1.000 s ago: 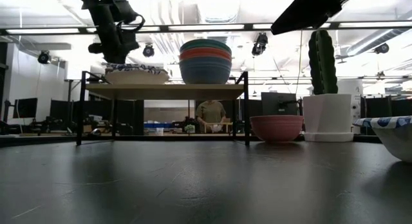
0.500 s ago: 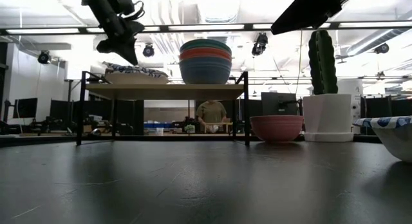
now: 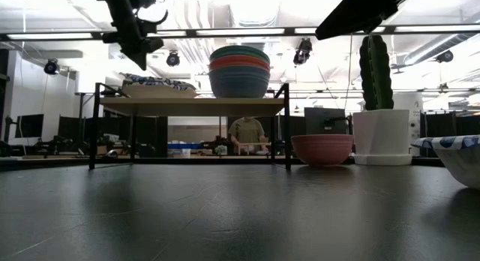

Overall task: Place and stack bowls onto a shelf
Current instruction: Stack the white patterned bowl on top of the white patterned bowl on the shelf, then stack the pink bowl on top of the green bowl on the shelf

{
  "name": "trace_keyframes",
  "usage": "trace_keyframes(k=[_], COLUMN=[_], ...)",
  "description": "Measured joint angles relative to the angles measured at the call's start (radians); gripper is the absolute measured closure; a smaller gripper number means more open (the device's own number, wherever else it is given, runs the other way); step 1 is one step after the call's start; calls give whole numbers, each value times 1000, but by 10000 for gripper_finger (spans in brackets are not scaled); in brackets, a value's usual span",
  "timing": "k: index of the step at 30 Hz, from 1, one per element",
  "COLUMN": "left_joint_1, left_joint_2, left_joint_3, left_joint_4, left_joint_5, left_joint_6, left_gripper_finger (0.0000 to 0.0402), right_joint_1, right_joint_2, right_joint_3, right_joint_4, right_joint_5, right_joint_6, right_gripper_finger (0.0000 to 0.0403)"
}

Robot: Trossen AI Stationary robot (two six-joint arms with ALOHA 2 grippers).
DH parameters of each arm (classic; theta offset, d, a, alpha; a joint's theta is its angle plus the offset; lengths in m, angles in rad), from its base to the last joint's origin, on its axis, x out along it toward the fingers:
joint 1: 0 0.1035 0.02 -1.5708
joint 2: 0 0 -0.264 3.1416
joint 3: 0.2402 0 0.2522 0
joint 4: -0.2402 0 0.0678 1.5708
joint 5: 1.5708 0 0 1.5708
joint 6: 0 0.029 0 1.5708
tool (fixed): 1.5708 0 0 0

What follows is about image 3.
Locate blue storage bins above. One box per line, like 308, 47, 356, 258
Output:
167, 142, 200, 150

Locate wooden shelf with black legs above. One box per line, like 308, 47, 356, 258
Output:
88, 82, 293, 171

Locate black overhead frame bar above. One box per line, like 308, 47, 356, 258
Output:
0, 25, 480, 41

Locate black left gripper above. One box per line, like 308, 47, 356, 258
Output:
95, 0, 165, 71

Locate black table mat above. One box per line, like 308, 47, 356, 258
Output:
0, 161, 480, 261

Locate green cactus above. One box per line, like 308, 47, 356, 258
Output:
358, 33, 395, 111

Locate pink bowl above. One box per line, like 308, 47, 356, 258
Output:
291, 133, 355, 167

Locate black monitor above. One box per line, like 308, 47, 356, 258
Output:
14, 113, 45, 140
303, 106, 349, 136

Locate black ceiling spotlight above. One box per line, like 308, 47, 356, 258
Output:
43, 58, 61, 77
292, 37, 314, 65
166, 50, 181, 67
435, 49, 455, 65

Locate white cylindrical appliance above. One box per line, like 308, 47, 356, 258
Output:
392, 91, 425, 157

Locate white plant pot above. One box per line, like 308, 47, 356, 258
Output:
352, 109, 413, 167

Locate person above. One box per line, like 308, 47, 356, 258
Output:
227, 116, 272, 156

